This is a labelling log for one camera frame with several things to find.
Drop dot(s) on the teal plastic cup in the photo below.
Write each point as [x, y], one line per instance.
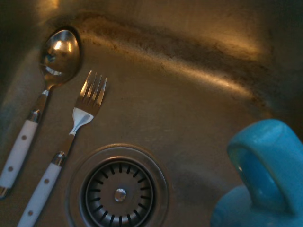
[260, 142]

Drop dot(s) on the stainless steel double sink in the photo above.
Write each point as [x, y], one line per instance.
[177, 106]

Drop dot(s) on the metal sink drain strainer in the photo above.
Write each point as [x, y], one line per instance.
[120, 196]

